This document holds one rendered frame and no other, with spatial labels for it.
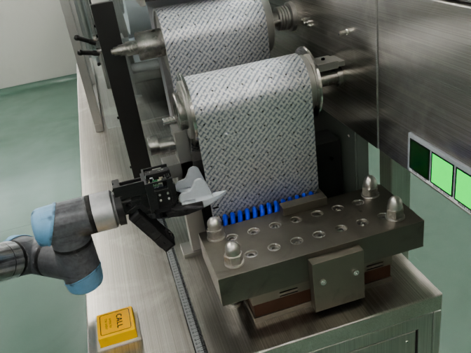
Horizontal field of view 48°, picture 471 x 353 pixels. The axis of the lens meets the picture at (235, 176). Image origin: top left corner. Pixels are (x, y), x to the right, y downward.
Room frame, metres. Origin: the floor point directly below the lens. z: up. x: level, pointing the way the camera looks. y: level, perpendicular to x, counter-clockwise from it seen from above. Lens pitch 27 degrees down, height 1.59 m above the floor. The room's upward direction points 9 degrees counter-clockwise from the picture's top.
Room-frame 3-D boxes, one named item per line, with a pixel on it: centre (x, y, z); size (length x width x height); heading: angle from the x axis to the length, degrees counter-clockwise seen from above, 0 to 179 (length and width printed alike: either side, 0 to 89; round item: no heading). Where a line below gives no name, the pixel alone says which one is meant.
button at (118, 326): (0.78, 0.27, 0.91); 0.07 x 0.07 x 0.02; 12
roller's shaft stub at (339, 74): (1.04, -0.21, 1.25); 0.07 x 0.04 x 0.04; 102
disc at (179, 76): (0.98, 0.07, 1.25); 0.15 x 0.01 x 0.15; 12
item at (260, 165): (0.95, -0.06, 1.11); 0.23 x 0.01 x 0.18; 102
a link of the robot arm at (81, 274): (0.87, 0.35, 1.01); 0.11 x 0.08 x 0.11; 63
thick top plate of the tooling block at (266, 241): (0.84, -0.12, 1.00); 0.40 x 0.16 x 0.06; 102
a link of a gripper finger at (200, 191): (0.89, 0.07, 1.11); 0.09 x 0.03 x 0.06; 93
